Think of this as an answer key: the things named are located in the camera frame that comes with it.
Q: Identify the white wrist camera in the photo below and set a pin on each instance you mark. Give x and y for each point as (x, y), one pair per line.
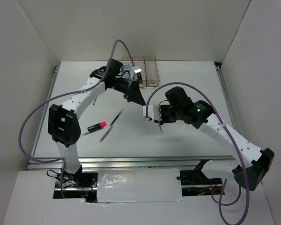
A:
(135, 72)
(151, 112)

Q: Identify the left clear storage bin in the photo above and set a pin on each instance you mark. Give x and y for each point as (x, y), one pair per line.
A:
(125, 60)

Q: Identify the clear storage bin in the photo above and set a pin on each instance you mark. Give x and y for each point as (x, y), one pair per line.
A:
(125, 60)
(141, 75)
(152, 76)

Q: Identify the dark blue gel pen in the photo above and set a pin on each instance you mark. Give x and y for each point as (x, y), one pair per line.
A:
(117, 116)

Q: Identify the right clear storage bin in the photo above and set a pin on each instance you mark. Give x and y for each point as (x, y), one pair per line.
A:
(152, 76)

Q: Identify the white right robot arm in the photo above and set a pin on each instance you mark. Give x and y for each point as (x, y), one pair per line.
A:
(250, 163)

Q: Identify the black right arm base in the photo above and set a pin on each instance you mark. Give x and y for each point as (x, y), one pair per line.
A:
(194, 183)

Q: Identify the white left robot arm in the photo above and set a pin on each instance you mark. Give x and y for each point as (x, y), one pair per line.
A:
(63, 121)

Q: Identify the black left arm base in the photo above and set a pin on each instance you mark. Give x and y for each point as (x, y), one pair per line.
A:
(85, 188)

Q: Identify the middle clear storage bin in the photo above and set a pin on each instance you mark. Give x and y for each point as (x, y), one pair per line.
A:
(141, 75)

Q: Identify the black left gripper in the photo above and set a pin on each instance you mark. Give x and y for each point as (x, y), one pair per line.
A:
(132, 93)

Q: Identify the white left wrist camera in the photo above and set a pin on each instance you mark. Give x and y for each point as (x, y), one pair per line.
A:
(135, 72)

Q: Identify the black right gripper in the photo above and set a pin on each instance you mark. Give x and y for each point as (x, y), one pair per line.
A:
(163, 119)

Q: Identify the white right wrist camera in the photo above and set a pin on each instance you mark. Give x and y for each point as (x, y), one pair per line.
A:
(151, 112)

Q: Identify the yellow capped black highlighter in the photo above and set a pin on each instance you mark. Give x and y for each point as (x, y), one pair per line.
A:
(140, 80)

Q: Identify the pink capped black highlighter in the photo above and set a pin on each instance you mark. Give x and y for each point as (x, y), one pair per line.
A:
(96, 127)

